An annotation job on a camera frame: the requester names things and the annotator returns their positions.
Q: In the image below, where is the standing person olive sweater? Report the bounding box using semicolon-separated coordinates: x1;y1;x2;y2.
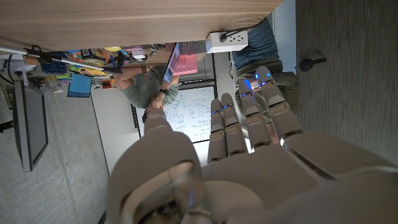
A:
229;17;299;113

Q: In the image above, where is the white power strip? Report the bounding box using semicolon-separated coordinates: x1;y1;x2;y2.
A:
205;30;249;54

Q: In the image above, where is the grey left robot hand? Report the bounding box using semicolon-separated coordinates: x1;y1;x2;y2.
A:
105;65;398;224

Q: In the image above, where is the black computer monitor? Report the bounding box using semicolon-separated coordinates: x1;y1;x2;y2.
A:
12;80;49;172

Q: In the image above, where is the seated person green shirt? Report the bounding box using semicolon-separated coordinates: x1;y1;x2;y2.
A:
113;63;180;124

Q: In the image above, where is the black door stop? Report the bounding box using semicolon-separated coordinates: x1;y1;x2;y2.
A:
298;57;327;73

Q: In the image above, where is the light blue box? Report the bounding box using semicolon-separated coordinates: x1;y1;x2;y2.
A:
67;73;93;98

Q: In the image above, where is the whiteboard with black frame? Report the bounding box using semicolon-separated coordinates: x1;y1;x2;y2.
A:
130;85;218;144

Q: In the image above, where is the black laptop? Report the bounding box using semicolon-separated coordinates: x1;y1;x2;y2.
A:
162;40;207;84

